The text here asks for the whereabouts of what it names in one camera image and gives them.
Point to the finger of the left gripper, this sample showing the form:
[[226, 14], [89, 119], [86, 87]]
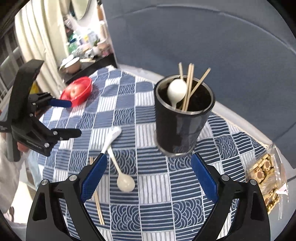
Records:
[[59, 102], [62, 134]]

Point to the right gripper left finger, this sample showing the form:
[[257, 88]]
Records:
[[46, 220]]

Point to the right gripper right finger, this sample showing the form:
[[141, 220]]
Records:
[[251, 220]]

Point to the long wooden chopstick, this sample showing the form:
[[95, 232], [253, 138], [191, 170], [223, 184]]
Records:
[[98, 203]]

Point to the white plastic spoon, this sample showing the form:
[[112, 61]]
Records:
[[110, 137]]

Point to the white round spoon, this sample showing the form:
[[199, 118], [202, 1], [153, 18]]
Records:
[[176, 91]]

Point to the person's hand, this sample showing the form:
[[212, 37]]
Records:
[[22, 148]]

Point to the red apple right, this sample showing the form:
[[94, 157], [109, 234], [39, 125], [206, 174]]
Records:
[[76, 90]]

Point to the red plastic basket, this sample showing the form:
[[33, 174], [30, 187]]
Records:
[[87, 82]]

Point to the beige mug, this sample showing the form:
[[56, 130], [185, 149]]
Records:
[[72, 66]]

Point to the clear bag of cookies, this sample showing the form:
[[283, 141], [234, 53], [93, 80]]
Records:
[[268, 171]]

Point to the dark side table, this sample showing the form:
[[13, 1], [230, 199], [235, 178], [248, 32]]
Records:
[[88, 68]]

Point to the blue white patterned tablecloth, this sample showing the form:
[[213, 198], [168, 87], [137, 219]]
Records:
[[167, 202]]

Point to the black cylindrical utensil holder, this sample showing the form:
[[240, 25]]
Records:
[[176, 130]]

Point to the grey upholstered sofa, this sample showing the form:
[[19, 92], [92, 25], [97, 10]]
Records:
[[247, 45]]

